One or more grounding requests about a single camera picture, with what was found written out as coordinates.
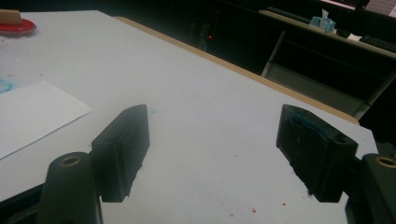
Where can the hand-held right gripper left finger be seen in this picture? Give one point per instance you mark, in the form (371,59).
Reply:
(123,149)

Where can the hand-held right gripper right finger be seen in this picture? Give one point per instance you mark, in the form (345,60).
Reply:
(314,155)

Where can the red round ink pad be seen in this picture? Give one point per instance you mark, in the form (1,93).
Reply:
(18,29)

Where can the wooden stamp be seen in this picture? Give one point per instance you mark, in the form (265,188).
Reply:
(9,17)

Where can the white-framed desk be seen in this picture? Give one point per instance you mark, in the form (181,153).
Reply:
(311,84)

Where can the white paper sheet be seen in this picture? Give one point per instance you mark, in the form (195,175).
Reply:
(34,115)

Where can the small white note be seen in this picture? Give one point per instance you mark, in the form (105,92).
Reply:
(355,37)

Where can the small black desk object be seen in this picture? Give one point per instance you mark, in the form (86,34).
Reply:
(342,33)

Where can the black keyboard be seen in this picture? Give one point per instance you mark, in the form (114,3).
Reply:
(378,43)

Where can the blue tissue pack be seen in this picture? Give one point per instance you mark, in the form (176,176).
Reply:
(323,23)

